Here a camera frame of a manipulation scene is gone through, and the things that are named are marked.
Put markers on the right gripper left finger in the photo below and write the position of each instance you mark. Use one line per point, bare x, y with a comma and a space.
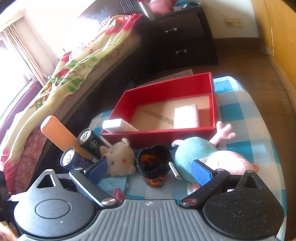
86, 181

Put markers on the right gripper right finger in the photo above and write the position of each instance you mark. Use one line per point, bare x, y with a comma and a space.
211, 181

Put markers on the pink pig plush toy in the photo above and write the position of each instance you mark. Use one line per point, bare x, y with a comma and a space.
197, 148

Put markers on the striped knit sock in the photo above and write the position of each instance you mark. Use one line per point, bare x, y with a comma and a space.
153, 165

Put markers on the blue face mask on table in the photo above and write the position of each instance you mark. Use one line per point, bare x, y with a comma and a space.
110, 184

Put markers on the black starbucks coffee can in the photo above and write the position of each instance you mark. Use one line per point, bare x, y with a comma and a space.
91, 142

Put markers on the beige teddy bear plush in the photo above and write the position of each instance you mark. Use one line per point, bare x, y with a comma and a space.
120, 158

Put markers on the white foam block tall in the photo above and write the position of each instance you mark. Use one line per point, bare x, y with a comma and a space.
118, 125

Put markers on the blue checkered tablecloth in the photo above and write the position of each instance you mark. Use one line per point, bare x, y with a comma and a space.
253, 141

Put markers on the red cardboard box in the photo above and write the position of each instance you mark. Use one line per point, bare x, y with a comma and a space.
151, 110

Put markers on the beige window curtain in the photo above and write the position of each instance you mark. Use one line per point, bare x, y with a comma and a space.
12, 33

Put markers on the dark wooden nightstand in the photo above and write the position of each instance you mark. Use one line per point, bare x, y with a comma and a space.
178, 39

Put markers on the wooden wardrobe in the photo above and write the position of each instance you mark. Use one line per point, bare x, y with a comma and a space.
276, 27

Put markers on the pink container on nightstand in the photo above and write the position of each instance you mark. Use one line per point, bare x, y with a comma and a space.
160, 7

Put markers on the steel thermos bottle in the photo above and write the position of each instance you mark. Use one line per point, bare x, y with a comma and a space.
144, 4

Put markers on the wall power outlet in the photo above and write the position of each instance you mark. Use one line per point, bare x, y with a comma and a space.
233, 22

